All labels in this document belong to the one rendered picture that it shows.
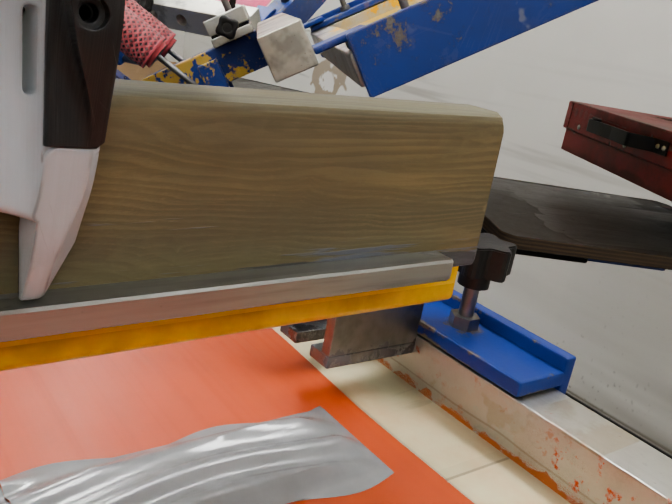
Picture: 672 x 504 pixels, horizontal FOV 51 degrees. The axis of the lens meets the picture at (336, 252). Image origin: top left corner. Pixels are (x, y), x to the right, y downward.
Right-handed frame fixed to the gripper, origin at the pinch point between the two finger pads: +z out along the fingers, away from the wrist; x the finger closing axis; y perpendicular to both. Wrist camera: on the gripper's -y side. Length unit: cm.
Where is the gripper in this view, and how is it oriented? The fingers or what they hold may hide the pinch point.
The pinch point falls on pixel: (37, 233)
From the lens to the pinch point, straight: 25.6
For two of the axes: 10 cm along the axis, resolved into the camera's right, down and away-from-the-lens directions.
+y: -8.0, 0.5, -6.0
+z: -1.7, 9.4, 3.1
